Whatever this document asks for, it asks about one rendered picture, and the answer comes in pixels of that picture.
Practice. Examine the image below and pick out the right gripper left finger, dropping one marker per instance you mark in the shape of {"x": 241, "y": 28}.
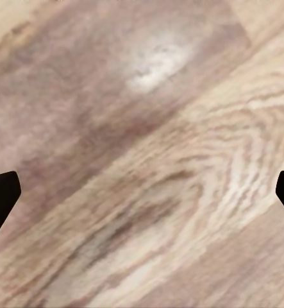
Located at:
{"x": 10, "y": 191}

